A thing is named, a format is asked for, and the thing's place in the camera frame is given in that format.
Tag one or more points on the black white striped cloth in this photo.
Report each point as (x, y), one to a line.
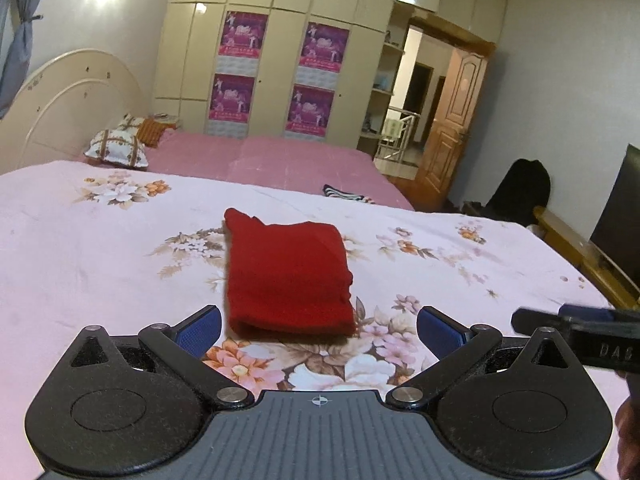
(347, 194)

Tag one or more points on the white chair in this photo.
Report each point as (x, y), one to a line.
(395, 132)

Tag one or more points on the cream wardrobe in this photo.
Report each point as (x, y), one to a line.
(280, 45)

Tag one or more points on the person's right hand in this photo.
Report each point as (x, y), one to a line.
(630, 440)

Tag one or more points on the black backpack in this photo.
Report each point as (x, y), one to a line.
(520, 190)

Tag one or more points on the wooden door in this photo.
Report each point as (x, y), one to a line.
(450, 130)

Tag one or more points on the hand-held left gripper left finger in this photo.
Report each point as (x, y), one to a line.
(200, 330)

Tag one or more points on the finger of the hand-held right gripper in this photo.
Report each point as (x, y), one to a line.
(600, 315)
(535, 320)

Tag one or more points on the pink bed sheet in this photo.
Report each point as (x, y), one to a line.
(260, 160)

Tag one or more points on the black television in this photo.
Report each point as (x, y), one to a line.
(620, 220)

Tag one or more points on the blue grey curtain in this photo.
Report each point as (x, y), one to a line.
(20, 35)

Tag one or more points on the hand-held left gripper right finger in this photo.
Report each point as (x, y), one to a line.
(440, 332)

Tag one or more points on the orange striped pillow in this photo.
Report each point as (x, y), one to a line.
(152, 132)

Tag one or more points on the floral pink blanket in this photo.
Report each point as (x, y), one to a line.
(100, 260)

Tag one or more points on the large brown patterned pillow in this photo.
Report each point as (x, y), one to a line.
(117, 147)

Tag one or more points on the purple wall poster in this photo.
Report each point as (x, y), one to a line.
(231, 102)
(310, 110)
(243, 42)
(323, 52)

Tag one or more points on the red knit garment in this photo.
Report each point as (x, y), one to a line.
(287, 275)

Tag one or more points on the cream bed headboard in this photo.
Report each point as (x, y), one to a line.
(65, 105)

